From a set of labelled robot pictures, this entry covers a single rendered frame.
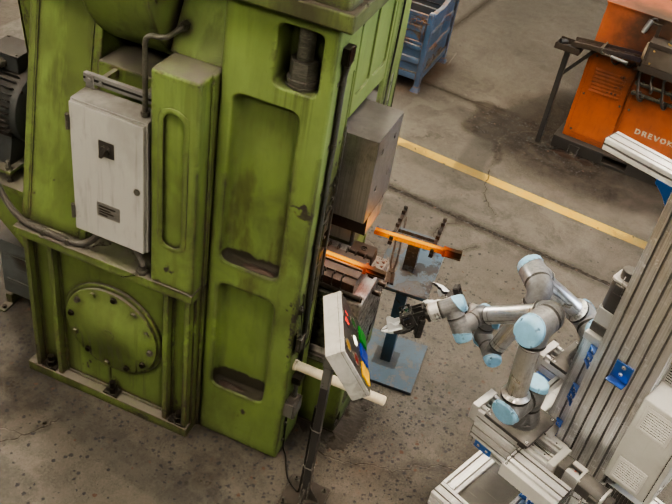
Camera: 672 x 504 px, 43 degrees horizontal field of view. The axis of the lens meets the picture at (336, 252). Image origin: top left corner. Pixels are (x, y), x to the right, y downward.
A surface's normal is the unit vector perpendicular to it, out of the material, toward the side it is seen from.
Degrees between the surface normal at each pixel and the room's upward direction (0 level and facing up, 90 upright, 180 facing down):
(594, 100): 90
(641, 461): 90
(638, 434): 90
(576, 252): 0
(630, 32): 90
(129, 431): 0
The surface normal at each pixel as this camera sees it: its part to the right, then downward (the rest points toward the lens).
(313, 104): -0.38, 0.53
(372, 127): 0.14, -0.77
